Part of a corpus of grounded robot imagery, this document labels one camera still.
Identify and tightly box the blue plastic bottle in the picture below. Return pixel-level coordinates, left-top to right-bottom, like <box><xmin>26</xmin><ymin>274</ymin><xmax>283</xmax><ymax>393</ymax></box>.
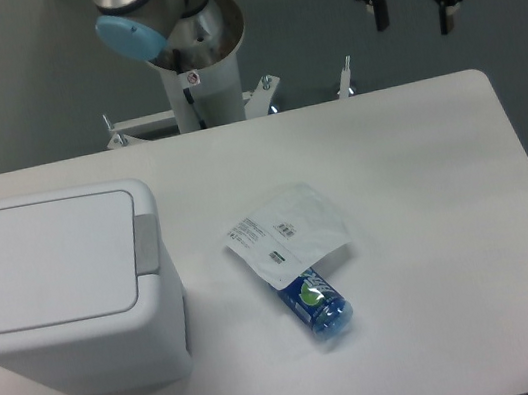
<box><xmin>275</xmin><ymin>268</ymin><xmax>353</xmax><ymax>341</ymax></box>

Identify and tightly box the white plastic pouch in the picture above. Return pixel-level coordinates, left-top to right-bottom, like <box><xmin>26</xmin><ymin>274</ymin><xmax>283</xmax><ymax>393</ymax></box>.
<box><xmin>225</xmin><ymin>182</ymin><xmax>351</xmax><ymax>290</ymax></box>

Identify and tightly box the white plastic trash can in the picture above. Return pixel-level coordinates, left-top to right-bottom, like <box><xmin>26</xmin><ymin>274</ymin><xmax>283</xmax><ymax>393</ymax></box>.
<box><xmin>0</xmin><ymin>179</ymin><xmax>193</xmax><ymax>395</ymax></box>

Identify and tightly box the black cable on pedestal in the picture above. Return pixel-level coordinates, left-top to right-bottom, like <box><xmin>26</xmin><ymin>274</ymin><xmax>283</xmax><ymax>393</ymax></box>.
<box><xmin>170</xmin><ymin>45</ymin><xmax>209</xmax><ymax>134</ymax></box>

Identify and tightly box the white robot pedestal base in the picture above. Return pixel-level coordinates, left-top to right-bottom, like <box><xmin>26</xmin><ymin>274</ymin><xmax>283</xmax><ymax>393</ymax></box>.
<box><xmin>95</xmin><ymin>0</ymin><xmax>281</xmax><ymax>134</ymax></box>

